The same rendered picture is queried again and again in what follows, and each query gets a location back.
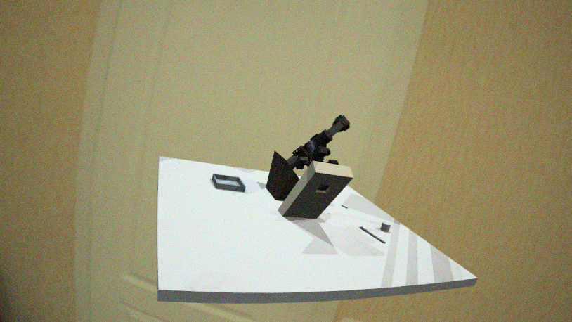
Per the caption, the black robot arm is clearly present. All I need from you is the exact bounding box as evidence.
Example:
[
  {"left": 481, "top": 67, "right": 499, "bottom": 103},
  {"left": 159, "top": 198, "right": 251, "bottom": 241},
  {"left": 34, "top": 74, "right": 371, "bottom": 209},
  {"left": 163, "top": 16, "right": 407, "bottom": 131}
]
[{"left": 287, "top": 115, "right": 351, "bottom": 169}]

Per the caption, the beige service panel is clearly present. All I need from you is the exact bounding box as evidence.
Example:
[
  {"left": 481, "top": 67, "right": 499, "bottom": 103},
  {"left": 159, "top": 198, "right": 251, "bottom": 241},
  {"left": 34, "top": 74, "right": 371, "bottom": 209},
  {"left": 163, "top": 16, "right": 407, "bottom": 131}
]
[{"left": 278, "top": 161, "right": 353, "bottom": 219}]

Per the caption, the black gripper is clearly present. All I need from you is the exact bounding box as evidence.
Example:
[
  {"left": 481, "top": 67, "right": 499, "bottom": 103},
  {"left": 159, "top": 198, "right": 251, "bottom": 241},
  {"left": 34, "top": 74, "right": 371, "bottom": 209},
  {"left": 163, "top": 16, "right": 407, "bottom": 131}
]
[{"left": 296, "top": 148, "right": 338, "bottom": 169}]

